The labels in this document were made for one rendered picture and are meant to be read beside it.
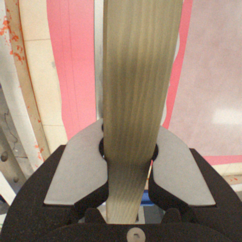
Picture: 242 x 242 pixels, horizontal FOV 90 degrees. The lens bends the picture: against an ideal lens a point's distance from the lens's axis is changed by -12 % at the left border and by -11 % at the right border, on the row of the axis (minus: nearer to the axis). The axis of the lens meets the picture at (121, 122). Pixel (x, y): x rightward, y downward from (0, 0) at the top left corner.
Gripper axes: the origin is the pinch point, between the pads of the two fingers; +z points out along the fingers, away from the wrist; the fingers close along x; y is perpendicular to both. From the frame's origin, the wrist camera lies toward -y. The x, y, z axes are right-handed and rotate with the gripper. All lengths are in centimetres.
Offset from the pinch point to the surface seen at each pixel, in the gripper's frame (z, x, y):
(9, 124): 109, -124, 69
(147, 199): 9.2, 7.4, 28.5
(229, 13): 13.6, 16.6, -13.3
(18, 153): 110, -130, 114
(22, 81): 11.2, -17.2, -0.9
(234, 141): 13.7, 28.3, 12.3
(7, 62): 10.2, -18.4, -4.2
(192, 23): 13.6, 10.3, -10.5
